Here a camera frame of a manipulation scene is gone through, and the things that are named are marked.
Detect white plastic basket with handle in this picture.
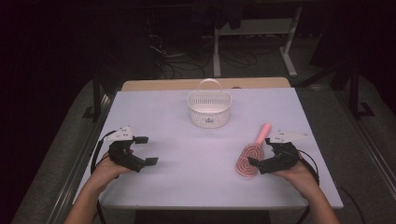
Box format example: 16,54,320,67
186,78,233,129

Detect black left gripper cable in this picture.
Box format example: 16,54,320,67
90,130,119,224

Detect black floor cables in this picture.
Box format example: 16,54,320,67
148,31,261,80

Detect person's right hand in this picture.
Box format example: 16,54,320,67
274,151,319,196

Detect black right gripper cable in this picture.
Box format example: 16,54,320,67
295,148,367,224

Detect pink hairbrush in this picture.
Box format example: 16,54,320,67
234,121,273,178

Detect dark cloth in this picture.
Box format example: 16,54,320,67
214,0,245,31

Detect person's left hand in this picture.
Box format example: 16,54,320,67
89,149,134,189

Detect black metal stand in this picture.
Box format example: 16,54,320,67
295,59,376,121
82,73,105,123

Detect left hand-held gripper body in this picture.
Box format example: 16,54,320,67
104,125,148,174

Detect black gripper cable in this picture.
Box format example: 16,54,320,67
90,130,119,224
295,148,367,224

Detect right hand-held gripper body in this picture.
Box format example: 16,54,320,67
260,130,309,175

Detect white metal desk frame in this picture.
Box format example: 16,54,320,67
212,6,304,78

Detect light wooden table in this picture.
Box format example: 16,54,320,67
120,77,292,92

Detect metal floor rail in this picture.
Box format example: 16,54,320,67
46,92,117,224
334,91,396,200

